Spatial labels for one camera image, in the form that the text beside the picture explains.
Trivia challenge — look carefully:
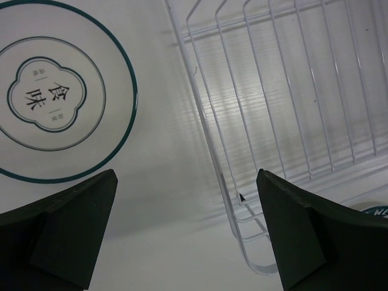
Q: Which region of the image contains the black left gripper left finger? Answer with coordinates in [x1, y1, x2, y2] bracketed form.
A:
[1, 169, 118, 290]

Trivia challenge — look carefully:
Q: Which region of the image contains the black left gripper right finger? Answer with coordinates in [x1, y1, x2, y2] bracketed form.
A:
[256, 169, 387, 290]

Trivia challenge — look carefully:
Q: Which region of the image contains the white plate green clover design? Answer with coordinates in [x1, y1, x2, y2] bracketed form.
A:
[1, 1, 138, 184]

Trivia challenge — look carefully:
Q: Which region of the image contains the white wire dish rack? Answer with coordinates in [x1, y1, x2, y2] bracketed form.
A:
[166, 1, 387, 276]

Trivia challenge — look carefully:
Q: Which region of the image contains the plate with dark green rim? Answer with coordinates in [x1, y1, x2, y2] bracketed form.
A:
[349, 201, 388, 218]

